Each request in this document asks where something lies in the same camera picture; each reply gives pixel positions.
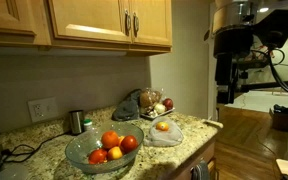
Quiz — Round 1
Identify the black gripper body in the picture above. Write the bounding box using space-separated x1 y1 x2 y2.
213 26 254 86

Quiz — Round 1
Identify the yellow-red apple with sticker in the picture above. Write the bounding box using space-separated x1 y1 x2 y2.
155 121 170 132

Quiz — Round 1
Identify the small yellow-red apple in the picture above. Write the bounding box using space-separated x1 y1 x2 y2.
107 145 124 161

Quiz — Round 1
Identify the clear glass bowl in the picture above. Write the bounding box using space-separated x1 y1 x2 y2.
64 121 145 175

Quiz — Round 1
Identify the white rug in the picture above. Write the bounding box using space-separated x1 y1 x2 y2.
224 89 288 114

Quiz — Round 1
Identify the red onion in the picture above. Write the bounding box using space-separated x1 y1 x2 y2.
162 97 174 111

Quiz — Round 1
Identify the dark box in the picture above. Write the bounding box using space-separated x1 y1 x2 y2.
268 104 288 132

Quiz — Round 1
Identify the white onion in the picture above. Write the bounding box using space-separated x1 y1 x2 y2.
153 102 167 115

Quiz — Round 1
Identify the wooden base cabinet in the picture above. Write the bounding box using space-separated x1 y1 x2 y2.
173 136 220 180

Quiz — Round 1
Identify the white rectangular tray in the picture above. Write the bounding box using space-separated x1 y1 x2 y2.
139 107 176 121

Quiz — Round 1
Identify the garlic bulb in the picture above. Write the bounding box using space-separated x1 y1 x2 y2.
147 109 159 118

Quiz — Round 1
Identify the grey hanging towel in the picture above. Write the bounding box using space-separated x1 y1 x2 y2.
190 161 212 180

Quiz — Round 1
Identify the grey cloth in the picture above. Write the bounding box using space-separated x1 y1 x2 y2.
111 88 142 122

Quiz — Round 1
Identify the dark red round fruit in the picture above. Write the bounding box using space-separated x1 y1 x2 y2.
120 134 139 154

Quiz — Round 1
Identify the small orange fruit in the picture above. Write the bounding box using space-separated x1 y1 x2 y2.
117 135 126 148

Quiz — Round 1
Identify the white bottle green cap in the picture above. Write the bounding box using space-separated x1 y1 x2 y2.
83 118 94 132

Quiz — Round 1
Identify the bright red round fruit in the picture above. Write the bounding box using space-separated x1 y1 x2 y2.
88 148 108 165

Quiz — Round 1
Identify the wooden upper cabinet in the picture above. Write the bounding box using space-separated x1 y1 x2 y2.
0 0 173 57

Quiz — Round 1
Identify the stainless steel canister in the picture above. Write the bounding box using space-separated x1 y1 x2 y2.
68 109 86 136

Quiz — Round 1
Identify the white round lid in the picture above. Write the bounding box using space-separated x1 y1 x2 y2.
0 163 30 180

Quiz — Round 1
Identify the black stereo camera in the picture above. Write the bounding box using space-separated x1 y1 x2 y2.
236 58 272 71

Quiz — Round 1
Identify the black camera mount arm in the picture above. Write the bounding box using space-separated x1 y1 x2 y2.
238 68 288 99

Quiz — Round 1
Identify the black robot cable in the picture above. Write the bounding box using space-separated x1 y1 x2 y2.
249 48 288 99

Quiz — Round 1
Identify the dark metal cabinet handle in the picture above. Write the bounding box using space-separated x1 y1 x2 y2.
124 8 132 37
132 12 140 38

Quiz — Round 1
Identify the black power cord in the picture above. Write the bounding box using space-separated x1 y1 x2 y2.
0 131 72 164

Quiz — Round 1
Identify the white wall outlet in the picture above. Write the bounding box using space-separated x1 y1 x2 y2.
27 96 59 123

